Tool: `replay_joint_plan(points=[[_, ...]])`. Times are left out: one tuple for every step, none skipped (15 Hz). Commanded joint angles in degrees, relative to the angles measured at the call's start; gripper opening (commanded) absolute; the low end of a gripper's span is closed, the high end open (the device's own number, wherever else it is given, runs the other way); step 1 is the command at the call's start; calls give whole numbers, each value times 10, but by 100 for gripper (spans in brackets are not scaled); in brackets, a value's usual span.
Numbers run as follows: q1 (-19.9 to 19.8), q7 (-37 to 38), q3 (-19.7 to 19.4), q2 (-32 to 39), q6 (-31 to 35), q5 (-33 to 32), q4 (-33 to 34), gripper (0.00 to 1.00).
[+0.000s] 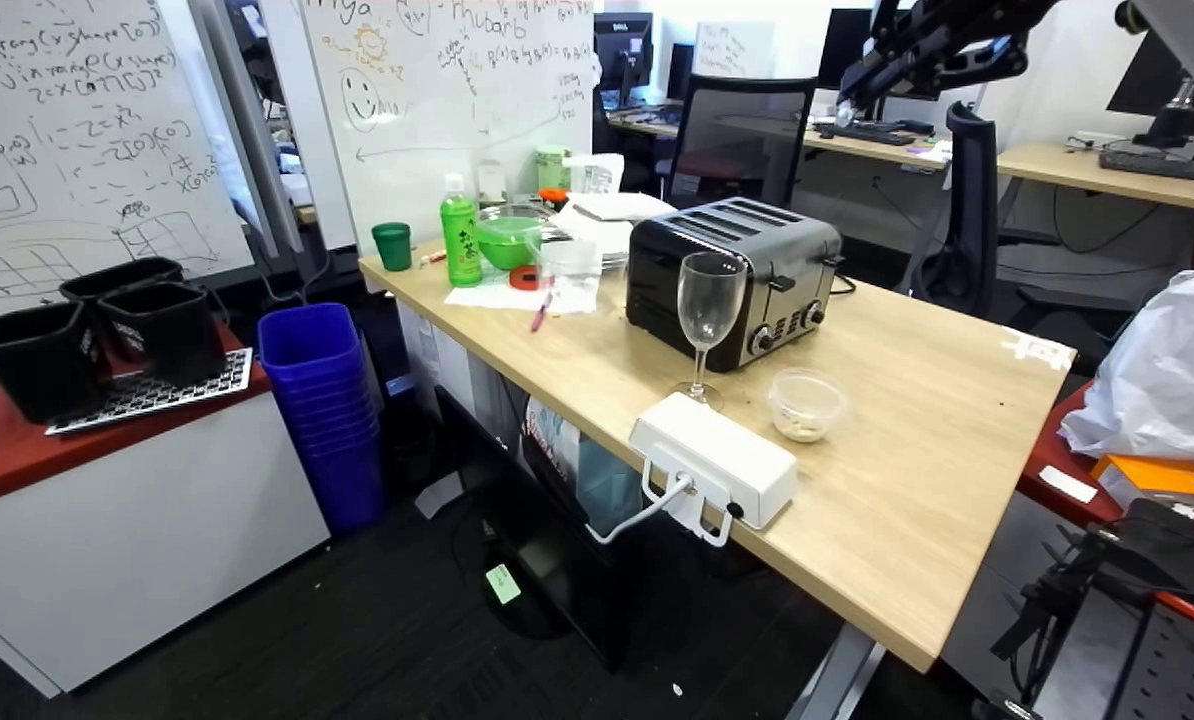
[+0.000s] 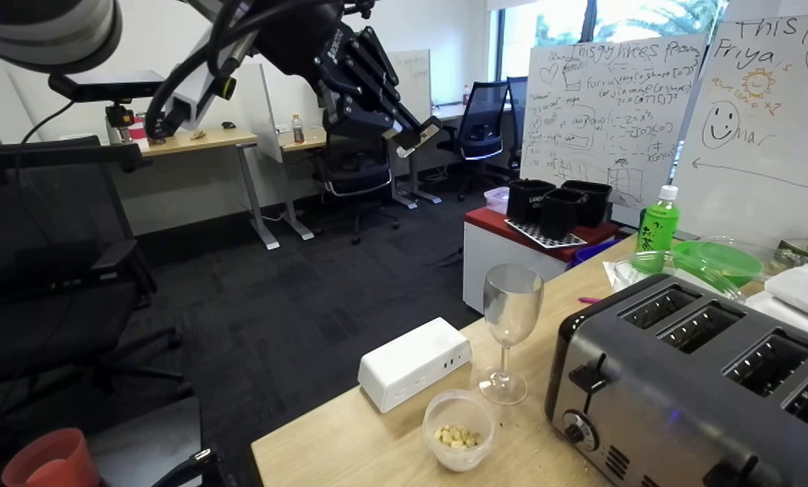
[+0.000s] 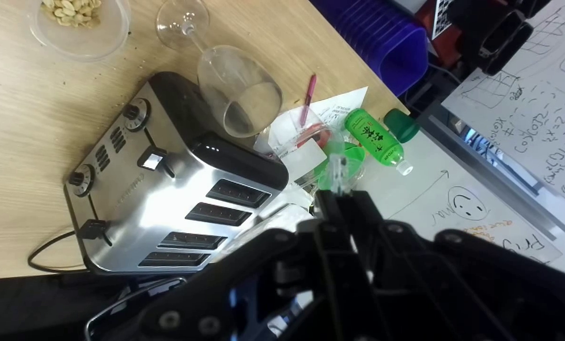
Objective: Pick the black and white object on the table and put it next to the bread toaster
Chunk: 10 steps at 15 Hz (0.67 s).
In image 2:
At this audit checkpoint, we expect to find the large black office chair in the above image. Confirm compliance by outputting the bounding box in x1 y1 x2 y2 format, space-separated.
0 135 195 413

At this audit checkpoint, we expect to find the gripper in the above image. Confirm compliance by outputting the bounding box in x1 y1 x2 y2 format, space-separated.
255 0 443 160

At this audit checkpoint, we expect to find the white cloth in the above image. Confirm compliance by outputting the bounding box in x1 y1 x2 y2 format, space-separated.
744 262 808 344

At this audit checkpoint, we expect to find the clear wine glass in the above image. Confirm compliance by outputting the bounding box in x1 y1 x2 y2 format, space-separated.
478 264 545 406

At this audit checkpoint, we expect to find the white power strip box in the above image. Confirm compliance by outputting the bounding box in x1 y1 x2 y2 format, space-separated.
357 317 473 413

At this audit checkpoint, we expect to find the camera on mount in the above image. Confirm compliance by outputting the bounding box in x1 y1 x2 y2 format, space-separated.
48 70 169 146

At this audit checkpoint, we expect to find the green tea bottle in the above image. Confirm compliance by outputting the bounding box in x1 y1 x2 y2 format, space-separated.
635 185 681 275

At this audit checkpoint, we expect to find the heap of peanuts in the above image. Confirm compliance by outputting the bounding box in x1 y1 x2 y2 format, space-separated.
434 424 481 450

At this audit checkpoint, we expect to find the white cabinet with red top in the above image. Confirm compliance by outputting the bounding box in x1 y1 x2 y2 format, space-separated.
462 206 623 316

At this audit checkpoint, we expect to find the window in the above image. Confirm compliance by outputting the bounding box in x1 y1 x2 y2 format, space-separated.
495 0 727 80

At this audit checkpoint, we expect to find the whiteboard with formulas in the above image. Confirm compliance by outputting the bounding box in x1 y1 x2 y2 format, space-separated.
520 33 709 209

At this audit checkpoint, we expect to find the whiteboard with smiley drawing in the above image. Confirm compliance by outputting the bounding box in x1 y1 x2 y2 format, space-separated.
673 11 808 248

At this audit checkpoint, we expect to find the white divider panel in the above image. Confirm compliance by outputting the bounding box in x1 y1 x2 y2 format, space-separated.
237 64 284 164

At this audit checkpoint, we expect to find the green plastic bowl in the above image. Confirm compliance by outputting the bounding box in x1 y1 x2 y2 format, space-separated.
671 238 764 288

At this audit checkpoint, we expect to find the black bin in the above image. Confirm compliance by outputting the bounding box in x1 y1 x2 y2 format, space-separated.
561 179 613 229
506 179 558 225
539 187 588 240

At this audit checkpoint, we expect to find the small whiteboard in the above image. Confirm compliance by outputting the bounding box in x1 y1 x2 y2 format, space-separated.
386 49 432 126

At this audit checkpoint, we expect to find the blue bowl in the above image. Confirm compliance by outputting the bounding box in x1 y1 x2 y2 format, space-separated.
571 237 623 266

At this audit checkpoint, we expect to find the black and white checkered board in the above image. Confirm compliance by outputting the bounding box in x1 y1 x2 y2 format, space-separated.
505 218 588 250

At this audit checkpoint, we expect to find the clear plastic cup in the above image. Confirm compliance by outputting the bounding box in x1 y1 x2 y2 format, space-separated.
422 389 497 473

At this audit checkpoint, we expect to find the red cup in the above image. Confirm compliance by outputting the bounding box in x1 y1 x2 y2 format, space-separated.
1 427 102 487

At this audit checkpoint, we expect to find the silver and black toaster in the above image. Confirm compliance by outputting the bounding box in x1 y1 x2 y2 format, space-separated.
545 273 808 487

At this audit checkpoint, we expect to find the clear plastic container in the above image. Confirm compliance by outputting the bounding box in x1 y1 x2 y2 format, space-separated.
604 249 744 300

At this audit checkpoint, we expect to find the small clear plastic box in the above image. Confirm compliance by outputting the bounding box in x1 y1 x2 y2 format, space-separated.
483 187 512 215

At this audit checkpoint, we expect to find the toaster knob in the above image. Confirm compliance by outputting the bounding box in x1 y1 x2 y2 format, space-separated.
562 411 599 452

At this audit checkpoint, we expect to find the toaster lever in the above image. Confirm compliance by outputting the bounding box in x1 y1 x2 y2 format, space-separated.
569 354 612 394
704 455 778 487

